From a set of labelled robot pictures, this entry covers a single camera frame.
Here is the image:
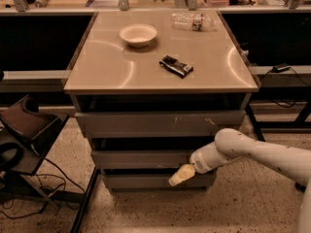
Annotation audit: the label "black table leg with caster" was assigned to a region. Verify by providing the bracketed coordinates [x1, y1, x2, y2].
[245, 104, 265, 142]

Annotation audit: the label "grey drawer cabinet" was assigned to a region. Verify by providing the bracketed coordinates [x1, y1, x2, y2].
[60, 9, 262, 192]

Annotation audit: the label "black snack wrapper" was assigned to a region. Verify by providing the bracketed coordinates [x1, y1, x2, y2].
[159, 55, 193, 79]

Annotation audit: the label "grey bottom drawer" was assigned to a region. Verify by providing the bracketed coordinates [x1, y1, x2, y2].
[102, 170, 217, 190]

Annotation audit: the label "grey top drawer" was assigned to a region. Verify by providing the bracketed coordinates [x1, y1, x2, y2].
[75, 110, 245, 138]

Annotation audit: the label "black cables on floor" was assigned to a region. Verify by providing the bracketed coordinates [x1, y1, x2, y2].
[0, 143, 86, 220]

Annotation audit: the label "black caster wheel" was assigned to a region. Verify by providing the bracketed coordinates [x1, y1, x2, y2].
[294, 183, 306, 192]

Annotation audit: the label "grey drawer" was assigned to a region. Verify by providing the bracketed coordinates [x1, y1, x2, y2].
[91, 150, 191, 169]
[75, 110, 245, 138]
[102, 170, 217, 190]

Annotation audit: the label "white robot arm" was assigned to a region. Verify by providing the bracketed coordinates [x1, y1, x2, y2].
[168, 128, 311, 233]

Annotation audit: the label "clear plastic water bottle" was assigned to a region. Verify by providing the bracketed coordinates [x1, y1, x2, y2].
[171, 12, 217, 32]

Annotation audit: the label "black power adapter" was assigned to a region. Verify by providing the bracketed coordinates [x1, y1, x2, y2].
[272, 63, 291, 73]

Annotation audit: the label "white bowl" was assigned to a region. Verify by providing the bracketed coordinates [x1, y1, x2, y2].
[120, 24, 157, 48]

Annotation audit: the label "dark side cart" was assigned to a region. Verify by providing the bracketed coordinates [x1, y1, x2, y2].
[0, 96, 69, 209]

